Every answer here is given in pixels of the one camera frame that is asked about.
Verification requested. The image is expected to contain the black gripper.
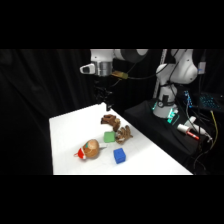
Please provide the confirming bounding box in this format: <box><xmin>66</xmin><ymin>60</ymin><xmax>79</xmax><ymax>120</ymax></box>
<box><xmin>93</xmin><ymin>76</ymin><xmax>115</xmax><ymax>113</ymax></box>

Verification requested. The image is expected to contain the black curtain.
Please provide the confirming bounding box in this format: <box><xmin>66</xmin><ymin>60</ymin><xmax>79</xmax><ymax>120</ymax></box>
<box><xmin>0</xmin><ymin>49</ymin><xmax>224</xmax><ymax>176</ymax></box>

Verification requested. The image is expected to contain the green cube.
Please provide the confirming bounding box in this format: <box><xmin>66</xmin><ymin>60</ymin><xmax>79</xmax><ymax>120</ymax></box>
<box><xmin>103</xmin><ymin>131</ymin><xmax>117</xmax><ymax>144</ymax></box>

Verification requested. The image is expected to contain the white cylinder with red tip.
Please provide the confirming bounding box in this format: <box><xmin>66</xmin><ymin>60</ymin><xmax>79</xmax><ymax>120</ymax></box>
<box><xmin>176</xmin><ymin>123</ymin><xmax>200</xmax><ymax>141</ymax></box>

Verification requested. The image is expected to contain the keyboard with cyan lights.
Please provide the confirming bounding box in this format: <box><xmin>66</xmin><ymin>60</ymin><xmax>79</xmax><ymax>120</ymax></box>
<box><xmin>198</xmin><ymin>93</ymin><xmax>224</xmax><ymax>111</ymax></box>

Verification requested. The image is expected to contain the blue cube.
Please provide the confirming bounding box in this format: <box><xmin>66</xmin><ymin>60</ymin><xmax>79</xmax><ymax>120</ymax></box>
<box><xmin>113</xmin><ymin>148</ymin><xmax>127</xmax><ymax>165</ymax></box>

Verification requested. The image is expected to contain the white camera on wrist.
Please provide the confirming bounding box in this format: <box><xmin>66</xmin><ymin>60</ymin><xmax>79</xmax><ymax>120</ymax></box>
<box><xmin>79</xmin><ymin>63</ymin><xmax>98</xmax><ymax>76</ymax></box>

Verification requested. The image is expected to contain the black robot stand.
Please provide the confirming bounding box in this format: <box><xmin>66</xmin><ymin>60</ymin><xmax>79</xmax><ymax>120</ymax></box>
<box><xmin>123</xmin><ymin>98</ymin><xmax>218</xmax><ymax>168</ymax></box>

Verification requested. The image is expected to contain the brown wooden link toy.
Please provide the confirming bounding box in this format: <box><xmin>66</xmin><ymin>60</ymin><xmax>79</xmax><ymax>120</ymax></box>
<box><xmin>100</xmin><ymin>114</ymin><xmax>134</xmax><ymax>145</ymax></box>

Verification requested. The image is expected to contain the brown potato head toy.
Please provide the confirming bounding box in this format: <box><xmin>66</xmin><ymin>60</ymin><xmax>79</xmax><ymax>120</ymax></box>
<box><xmin>73</xmin><ymin>138</ymin><xmax>108</xmax><ymax>162</ymax></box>

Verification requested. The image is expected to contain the yellow cable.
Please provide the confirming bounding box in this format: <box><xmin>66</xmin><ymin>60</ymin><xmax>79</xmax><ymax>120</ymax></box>
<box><xmin>209</xmin><ymin>109</ymin><xmax>219</xmax><ymax>141</ymax></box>

